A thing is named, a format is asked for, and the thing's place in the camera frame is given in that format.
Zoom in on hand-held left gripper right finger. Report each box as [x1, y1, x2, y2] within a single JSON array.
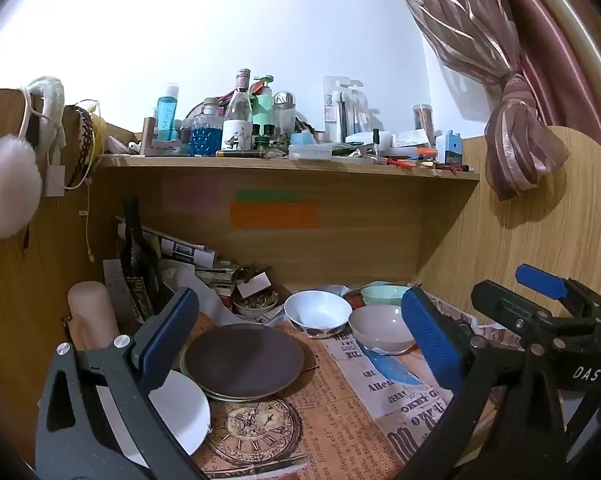
[[395, 286, 567, 480]]

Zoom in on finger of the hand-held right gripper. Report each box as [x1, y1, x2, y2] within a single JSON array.
[[471, 280, 601, 356], [515, 263, 601, 311]]

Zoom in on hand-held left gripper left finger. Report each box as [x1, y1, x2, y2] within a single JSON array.
[[34, 286, 216, 480]]

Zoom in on pale pink bowl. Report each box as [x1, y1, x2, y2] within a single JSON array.
[[348, 305, 417, 356]]

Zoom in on mint green bowl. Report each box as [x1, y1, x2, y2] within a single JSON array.
[[359, 284, 412, 307]]

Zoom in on white plate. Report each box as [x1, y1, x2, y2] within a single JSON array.
[[93, 370, 212, 468]]

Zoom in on dark brown plate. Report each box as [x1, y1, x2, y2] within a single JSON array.
[[184, 323, 305, 397]]

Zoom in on white bowl with dark pattern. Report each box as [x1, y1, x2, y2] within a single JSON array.
[[283, 290, 354, 340]]

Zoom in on folded white paper sheet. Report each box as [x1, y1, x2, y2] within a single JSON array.
[[173, 265, 281, 328]]

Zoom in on white handwritten note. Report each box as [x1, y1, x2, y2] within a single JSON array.
[[103, 259, 131, 318]]

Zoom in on beige mug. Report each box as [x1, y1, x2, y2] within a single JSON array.
[[66, 281, 121, 353]]

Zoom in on dark wine bottle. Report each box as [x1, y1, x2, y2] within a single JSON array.
[[119, 196, 164, 321]]

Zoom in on small bowl of trinkets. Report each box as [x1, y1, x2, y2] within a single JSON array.
[[232, 292, 280, 320]]

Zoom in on pile of papers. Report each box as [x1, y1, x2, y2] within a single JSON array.
[[114, 215, 241, 296]]

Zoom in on small white card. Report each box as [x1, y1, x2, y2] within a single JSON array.
[[236, 271, 272, 300]]

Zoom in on pink sticky note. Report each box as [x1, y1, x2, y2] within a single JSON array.
[[163, 178, 220, 213]]

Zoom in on brown newspaper print paper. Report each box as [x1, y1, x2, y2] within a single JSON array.
[[180, 310, 461, 480]]

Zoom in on orange sticky note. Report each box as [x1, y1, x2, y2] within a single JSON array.
[[229, 201, 316, 229]]

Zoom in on green sticky note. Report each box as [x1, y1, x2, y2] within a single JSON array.
[[235, 189, 298, 203]]

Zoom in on clear jar of sticks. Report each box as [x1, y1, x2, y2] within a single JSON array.
[[413, 104, 435, 148]]

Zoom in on white charger plug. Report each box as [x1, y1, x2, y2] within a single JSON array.
[[43, 162, 65, 197]]

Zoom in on round blue liquid bottle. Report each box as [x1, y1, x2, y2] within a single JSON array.
[[190, 97, 224, 157]]

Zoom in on brown cosmetic tube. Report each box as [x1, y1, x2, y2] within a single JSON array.
[[141, 117, 156, 156]]

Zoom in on flat white box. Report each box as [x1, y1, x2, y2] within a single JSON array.
[[345, 132, 396, 150]]

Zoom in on yellow headband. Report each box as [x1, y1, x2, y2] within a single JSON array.
[[91, 112, 107, 161]]

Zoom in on dark headband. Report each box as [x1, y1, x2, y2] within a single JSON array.
[[63, 105, 95, 188]]

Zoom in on white fluffy earmuffs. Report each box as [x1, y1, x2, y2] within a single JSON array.
[[0, 76, 66, 239]]

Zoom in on clear plastic box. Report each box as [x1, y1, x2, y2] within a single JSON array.
[[288, 143, 334, 161]]

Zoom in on glass bottle with pink cap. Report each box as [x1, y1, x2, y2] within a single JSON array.
[[222, 68, 254, 152]]

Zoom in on tall blue liquid bottle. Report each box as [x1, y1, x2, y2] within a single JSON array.
[[155, 83, 180, 141]]

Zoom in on clear blister pack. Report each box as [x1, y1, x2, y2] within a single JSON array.
[[323, 76, 370, 143]]

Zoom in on green pump bottle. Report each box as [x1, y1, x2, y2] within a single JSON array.
[[250, 76, 276, 138]]

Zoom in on pink striped curtain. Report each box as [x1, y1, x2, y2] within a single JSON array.
[[385, 0, 601, 201]]

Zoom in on clear bottle with silver cap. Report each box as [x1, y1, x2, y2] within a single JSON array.
[[273, 91, 296, 136]]

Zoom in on white charging cable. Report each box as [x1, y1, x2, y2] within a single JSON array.
[[63, 100, 106, 263]]

